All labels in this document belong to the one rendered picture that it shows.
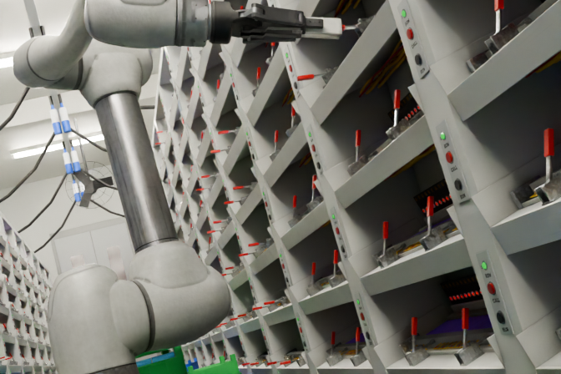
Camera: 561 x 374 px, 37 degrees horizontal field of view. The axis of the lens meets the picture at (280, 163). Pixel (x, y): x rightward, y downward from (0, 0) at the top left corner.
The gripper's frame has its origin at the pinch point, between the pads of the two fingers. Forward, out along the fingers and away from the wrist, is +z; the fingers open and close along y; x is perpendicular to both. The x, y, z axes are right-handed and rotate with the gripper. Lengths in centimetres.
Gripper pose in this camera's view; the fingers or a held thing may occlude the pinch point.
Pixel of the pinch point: (320, 27)
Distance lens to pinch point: 153.5
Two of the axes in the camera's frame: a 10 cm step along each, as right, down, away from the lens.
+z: 9.8, 0.3, 1.7
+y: 1.7, -2.3, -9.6
